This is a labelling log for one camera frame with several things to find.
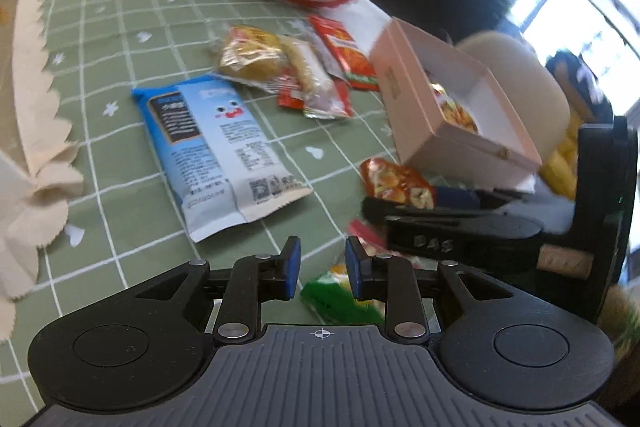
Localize blue snack packet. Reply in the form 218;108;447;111
131;74;315;244

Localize yellow sofa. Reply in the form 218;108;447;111
539;117;583;201

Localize orange-red green-edged snack packet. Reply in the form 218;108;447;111
307;14;383;92

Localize beige scalloped cloth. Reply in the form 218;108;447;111
0;0;86;343

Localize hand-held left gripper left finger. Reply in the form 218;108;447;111
131;236;302;344

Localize green and red snack packet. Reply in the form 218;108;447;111
300;219;398;325

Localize yellow cake packet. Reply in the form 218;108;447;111
216;25;296;95

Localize dark blue jacket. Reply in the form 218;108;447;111
545;49;614;124

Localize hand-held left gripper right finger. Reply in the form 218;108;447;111
345;236;516;344

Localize green checked tablecloth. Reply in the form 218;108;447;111
0;0;451;410

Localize pink cardboard box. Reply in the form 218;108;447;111
367;18;543;182

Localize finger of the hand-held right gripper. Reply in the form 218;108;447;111
360;195;532;224
434;187;539;210

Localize beige chair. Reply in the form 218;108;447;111
457;32;572;168

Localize cream wafer packet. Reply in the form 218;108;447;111
277;34;336;100

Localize small red snack packet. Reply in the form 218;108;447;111
276;77;308;110

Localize orange crinkled snack packet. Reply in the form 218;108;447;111
360;157;437;210

